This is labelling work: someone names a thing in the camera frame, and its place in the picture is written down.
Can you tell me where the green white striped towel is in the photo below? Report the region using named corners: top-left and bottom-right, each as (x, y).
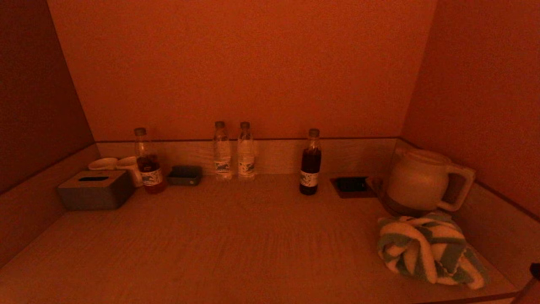
top-left (377, 212), bottom-right (490, 290)

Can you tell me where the cream electric kettle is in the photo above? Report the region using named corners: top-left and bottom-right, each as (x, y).
top-left (386, 148), bottom-right (476, 212)

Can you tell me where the dark pop-up power socket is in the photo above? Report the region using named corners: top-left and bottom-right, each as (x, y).
top-left (330, 176), bottom-right (376, 199)

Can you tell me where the full dark tea bottle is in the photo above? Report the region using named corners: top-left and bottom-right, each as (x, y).
top-left (300, 129), bottom-right (322, 195)

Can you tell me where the clear water bottle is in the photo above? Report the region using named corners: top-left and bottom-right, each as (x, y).
top-left (213, 121), bottom-right (233, 180)
top-left (237, 122), bottom-right (256, 180)

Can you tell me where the small teal tray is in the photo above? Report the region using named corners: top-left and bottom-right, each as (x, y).
top-left (167, 165), bottom-right (203, 186)

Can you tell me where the part-empty amber tea bottle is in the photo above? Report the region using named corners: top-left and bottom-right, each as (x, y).
top-left (134, 128), bottom-right (167, 195)

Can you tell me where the white ceramic cup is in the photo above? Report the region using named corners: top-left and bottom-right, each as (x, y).
top-left (88, 157), bottom-right (119, 171)
top-left (116, 156), bottom-right (143, 187)

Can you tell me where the grey-blue tissue box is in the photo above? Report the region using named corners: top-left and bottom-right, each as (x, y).
top-left (57, 170), bottom-right (135, 211)

